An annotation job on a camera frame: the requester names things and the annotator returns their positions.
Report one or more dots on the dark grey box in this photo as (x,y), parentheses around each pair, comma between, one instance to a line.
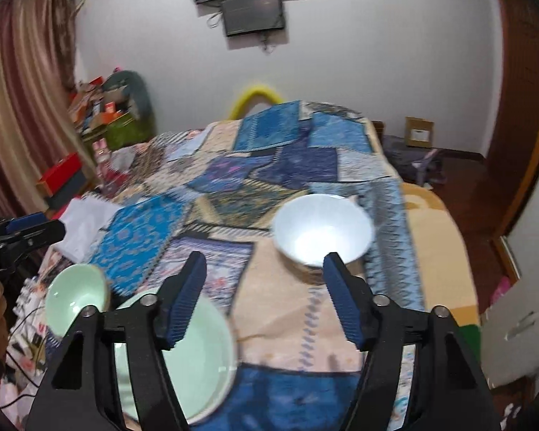
(69,192)

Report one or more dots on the patchwork blanket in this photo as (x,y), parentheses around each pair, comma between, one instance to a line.
(274,166)

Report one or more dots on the wooden door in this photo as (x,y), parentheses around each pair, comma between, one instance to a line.
(521,98)

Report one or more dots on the red box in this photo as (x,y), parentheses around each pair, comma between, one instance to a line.
(60,173)

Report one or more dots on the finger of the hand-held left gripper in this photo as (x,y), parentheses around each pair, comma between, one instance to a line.
(27,223)
(45,235)

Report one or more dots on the white patterned bowl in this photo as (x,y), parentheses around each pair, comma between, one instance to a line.
(314,229)

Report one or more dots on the green bowl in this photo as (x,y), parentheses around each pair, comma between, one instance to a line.
(72,292)

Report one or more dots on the pile of assorted boxes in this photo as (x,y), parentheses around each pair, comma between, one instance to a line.
(94,107)

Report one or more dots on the teal plush toy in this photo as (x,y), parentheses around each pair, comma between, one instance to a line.
(137,94)

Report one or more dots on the cardboard box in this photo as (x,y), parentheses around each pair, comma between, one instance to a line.
(418,131)

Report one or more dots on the green box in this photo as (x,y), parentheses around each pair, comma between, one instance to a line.
(125,134)

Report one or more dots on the white cardboard sheet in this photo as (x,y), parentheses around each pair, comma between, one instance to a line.
(521,323)

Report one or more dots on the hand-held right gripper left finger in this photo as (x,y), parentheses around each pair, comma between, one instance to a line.
(184,301)

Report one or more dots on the striped curtain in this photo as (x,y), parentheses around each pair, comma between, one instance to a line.
(22,98)

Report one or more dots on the small black screen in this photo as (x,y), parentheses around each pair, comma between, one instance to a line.
(254,13)

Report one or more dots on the green plate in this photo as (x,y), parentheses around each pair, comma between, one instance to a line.
(206,359)

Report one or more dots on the white folded cloth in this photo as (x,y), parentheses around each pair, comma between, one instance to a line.
(87,229)

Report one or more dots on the grey clothes pile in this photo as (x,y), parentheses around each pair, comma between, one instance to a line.
(408,161)

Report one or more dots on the beige blanket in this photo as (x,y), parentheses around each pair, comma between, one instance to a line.
(440,256)

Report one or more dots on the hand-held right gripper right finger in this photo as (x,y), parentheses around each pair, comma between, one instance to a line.
(346,301)

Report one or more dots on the pink bag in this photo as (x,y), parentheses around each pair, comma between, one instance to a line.
(503,296)

